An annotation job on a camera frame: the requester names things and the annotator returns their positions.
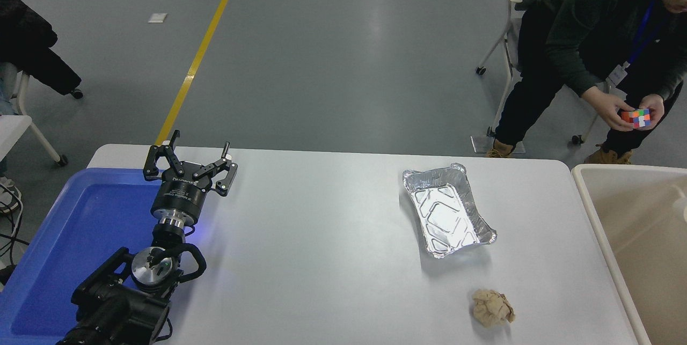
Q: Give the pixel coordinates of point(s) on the blue plastic tray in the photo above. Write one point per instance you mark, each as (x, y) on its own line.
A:
(64, 237)

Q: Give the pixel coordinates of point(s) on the small white floor paper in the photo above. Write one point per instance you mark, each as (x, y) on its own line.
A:
(158, 17)

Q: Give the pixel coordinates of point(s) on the person's left hand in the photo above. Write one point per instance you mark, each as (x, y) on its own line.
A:
(657, 106)

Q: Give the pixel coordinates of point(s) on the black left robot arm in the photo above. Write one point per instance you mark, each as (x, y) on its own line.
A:
(115, 307)

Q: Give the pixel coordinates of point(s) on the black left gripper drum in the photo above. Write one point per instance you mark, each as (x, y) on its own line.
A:
(180, 197)

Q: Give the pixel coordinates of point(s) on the large pale bin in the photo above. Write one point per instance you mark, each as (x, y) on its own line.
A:
(644, 248)

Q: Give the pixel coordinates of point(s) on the person's right hand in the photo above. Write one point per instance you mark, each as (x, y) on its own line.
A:
(606, 109)

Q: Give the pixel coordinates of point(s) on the crumpled tan paper ball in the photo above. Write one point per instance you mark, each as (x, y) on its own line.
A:
(492, 308)

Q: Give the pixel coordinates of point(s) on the rectangular foil tray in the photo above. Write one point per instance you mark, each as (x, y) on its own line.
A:
(445, 211)

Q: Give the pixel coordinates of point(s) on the white side table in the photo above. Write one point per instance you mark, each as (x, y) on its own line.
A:
(12, 133)

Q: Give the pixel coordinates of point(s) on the white framed wheeled chair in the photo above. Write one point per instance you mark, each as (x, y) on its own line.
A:
(40, 136)

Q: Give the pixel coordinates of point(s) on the multicoloured puzzle cube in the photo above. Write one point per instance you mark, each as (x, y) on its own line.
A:
(636, 118)

